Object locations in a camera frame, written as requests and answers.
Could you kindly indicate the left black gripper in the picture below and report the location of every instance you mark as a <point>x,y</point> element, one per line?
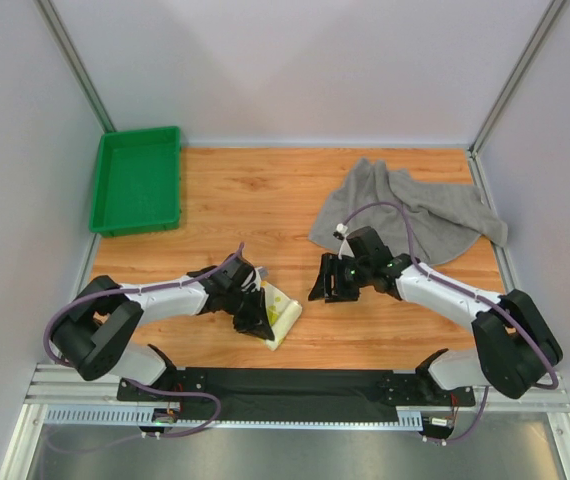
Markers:
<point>247,310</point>

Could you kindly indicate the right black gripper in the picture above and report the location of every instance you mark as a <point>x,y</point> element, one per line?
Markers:
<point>338,278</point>

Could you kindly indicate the yellow green patterned towel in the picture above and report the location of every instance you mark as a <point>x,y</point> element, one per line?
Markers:
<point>282,312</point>

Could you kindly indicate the grey towel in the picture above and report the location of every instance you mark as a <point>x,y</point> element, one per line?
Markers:
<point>446,219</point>

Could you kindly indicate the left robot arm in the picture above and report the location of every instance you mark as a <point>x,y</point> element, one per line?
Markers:
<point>93,334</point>

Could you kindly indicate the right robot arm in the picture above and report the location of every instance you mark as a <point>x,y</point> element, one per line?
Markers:
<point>514,348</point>

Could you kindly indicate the green plastic tray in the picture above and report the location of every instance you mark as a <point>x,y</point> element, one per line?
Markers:
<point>137,184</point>

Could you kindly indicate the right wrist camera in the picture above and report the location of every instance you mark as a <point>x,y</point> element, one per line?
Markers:
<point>341,233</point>

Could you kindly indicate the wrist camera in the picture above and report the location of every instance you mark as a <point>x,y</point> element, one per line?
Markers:
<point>254,280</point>
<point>341,233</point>

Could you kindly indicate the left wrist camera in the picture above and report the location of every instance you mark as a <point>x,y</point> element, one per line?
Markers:
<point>254,280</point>

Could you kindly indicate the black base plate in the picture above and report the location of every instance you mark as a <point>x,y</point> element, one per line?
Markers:
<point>291,395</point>

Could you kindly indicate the aluminium frame rail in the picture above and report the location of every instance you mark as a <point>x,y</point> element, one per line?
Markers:
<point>112,401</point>

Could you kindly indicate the right aluminium corner post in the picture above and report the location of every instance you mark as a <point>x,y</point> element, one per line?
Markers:
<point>526,59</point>

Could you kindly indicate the aluminium corner post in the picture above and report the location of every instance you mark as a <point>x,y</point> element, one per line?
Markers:
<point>526,59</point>
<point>55,24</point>

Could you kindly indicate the left aluminium corner post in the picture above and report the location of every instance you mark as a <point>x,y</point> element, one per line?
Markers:
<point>55,24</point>

